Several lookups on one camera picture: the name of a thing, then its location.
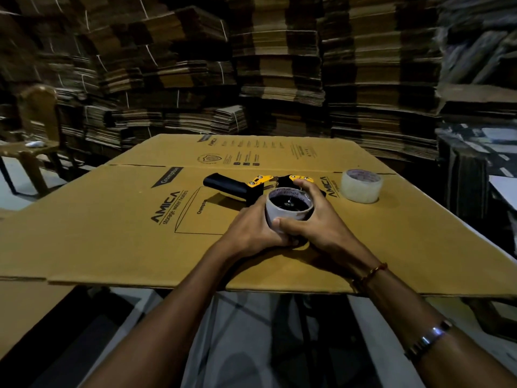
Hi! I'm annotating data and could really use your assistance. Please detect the person's left hand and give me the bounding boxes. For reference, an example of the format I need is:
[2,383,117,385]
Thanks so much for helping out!
[218,196,300,266]

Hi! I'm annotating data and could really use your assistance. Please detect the person's right hand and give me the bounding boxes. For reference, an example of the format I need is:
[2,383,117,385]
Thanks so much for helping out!
[272,178,383,282]

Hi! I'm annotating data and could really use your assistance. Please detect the white-cored clear tape roll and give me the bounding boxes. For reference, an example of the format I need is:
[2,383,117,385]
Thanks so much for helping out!
[264,187,315,231]

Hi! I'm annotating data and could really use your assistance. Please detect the person's left forearm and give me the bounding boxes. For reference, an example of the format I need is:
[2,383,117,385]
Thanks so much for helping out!
[80,243,248,388]

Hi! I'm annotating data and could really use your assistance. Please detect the person's right forearm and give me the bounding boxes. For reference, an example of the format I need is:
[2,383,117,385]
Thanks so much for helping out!
[352,266,517,388]

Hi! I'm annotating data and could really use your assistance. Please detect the black yellow tape dispenser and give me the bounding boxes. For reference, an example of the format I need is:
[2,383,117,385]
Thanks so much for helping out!
[203,173,327,208]

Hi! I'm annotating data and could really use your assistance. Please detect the clear packing tape roll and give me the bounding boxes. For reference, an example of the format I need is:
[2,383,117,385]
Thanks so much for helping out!
[340,169,383,205]

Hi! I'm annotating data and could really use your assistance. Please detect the flattened printed cardboard box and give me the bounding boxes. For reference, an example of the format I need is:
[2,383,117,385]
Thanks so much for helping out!
[0,134,517,299]

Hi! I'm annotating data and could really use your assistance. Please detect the stacks of flattened cardboard boxes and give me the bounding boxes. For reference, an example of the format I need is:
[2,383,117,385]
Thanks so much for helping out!
[0,0,445,163]

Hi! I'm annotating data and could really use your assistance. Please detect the silver metal bangle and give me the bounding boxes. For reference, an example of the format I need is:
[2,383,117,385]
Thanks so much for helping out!
[404,319,453,362]

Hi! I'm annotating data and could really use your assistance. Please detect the wooden chair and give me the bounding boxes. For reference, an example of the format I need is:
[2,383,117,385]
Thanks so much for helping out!
[0,85,81,197]

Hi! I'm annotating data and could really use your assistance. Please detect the pile of dark printed sheets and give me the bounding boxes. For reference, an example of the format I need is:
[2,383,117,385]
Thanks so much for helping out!
[435,0,517,257]

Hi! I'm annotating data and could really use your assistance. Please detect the plain brown cardboard sheet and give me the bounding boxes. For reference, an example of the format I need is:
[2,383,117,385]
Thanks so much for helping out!
[0,279,78,358]

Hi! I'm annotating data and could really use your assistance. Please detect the red thread bracelet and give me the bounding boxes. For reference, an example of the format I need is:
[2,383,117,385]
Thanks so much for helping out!
[351,262,389,286]

